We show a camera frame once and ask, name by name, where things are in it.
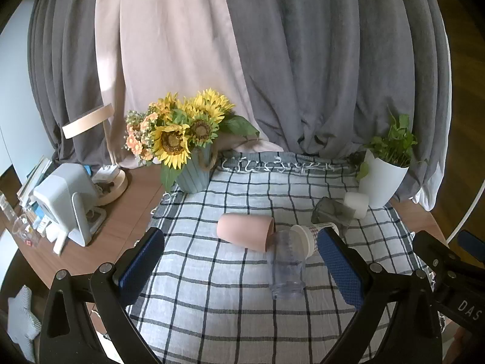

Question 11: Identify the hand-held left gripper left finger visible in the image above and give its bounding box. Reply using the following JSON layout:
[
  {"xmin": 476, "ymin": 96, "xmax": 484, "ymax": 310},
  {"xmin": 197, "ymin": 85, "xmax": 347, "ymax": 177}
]
[{"xmin": 38, "ymin": 227, "xmax": 166, "ymax": 364}]

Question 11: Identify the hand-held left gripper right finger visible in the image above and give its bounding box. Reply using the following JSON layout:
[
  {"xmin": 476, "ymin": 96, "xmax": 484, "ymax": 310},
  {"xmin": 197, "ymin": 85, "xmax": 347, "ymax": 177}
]
[{"xmin": 316, "ymin": 228, "xmax": 445, "ymax": 364}]

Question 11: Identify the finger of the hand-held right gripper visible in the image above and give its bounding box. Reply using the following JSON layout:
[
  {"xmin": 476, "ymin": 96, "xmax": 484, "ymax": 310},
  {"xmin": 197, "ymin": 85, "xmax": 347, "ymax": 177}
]
[
  {"xmin": 412, "ymin": 231, "xmax": 465, "ymax": 286},
  {"xmin": 457, "ymin": 229, "xmax": 485, "ymax": 265}
]

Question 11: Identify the patterned paper cup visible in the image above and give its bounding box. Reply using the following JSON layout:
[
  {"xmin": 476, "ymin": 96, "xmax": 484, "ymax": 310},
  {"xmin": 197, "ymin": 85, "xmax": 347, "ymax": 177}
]
[{"xmin": 290, "ymin": 223, "xmax": 340, "ymax": 257}]

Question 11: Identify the clear plastic cup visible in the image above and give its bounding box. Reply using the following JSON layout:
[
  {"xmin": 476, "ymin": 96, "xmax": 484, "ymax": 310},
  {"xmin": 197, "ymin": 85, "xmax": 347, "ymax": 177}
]
[{"xmin": 266, "ymin": 231, "xmax": 307, "ymax": 300}]

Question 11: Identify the grey translucent cup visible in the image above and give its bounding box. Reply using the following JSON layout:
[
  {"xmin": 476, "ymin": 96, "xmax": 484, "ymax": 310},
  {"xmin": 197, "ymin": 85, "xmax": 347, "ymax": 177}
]
[{"xmin": 311, "ymin": 196, "xmax": 355, "ymax": 233}]

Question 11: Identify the small white cup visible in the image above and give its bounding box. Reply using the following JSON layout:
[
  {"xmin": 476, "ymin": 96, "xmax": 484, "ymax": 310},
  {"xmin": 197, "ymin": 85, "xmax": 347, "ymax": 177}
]
[{"xmin": 343, "ymin": 192, "xmax": 369, "ymax": 219}]

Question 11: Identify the pink cup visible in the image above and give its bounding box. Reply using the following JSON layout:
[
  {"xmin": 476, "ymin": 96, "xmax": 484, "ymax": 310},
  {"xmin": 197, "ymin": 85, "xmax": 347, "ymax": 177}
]
[{"xmin": 217, "ymin": 213, "xmax": 276, "ymax": 252}]

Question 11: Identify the white plant pot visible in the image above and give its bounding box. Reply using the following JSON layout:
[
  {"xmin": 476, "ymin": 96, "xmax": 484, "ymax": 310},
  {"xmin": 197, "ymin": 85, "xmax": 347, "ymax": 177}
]
[{"xmin": 358, "ymin": 149, "xmax": 410, "ymax": 207}]

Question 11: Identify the checked tablecloth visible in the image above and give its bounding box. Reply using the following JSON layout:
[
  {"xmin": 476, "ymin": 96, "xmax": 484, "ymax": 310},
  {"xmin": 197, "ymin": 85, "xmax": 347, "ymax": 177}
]
[{"xmin": 125, "ymin": 152, "xmax": 436, "ymax": 364}]

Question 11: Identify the white plug adapter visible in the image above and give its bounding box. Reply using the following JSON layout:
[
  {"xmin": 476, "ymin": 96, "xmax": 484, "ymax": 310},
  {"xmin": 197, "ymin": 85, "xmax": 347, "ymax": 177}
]
[{"xmin": 92, "ymin": 165, "xmax": 119, "ymax": 185}]

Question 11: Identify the white box-shaped appliance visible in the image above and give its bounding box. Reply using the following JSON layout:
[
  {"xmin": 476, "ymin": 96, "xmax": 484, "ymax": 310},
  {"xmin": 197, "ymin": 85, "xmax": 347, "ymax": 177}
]
[{"xmin": 33, "ymin": 163, "xmax": 98, "ymax": 254}]

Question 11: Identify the blue ribbed vase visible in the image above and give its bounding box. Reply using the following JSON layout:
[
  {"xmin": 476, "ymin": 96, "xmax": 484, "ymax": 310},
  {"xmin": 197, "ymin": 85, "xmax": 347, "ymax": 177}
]
[{"xmin": 176, "ymin": 146, "xmax": 219, "ymax": 194}]

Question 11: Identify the green leafy plant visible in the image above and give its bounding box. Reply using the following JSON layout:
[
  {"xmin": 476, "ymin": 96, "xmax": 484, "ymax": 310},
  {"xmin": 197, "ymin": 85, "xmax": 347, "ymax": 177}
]
[{"xmin": 355, "ymin": 106, "xmax": 430, "ymax": 181}]

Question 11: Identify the clear plastic container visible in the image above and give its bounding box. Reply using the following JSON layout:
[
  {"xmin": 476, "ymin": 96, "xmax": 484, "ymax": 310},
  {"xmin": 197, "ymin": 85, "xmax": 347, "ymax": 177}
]
[{"xmin": 0, "ymin": 193, "xmax": 43, "ymax": 249}]

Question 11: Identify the grey star pillow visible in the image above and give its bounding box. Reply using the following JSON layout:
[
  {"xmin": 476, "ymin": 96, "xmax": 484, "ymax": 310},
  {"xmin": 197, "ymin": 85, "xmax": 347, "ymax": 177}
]
[{"xmin": 8, "ymin": 285, "xmax": 42, "ymax": 363}]

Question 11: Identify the sunflower bouquet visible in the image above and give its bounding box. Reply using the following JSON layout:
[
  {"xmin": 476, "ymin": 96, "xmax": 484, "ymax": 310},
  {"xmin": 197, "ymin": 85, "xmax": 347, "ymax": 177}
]
[{"xmin": 123, "ymin": 89, "xmax": 260, "ymax": 192}]

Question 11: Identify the row of books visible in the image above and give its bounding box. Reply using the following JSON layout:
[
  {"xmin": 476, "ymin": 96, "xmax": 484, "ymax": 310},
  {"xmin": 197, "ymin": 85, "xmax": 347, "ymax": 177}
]
[{"xmin": 17, "ymin": 157, "xmax": 54, "ymax": 210}]

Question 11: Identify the wooden desk lamp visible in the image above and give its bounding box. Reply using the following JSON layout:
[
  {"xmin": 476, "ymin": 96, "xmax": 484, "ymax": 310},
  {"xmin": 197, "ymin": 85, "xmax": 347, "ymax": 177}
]
[{"xmin": 62, "ymin": 104, "xmax": 129, "ymax": 205}]

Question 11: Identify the grey curtain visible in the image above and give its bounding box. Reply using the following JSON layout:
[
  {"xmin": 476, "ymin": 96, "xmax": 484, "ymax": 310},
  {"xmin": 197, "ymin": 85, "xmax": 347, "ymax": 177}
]
[
  {"xmin": 28, "ymin": 0, "xmax": 127, "ymax": 164},
  {"xmin": 218, "ymin": 0, "xmax": 454, "ymax": 213}
]

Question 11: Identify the pale pink curtain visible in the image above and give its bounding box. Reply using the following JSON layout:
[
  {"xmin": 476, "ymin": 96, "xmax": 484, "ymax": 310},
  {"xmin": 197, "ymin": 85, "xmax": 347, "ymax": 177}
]
[{"xmin": 95, "ymin": 0, "xmax": 284, "ymax": 170}]

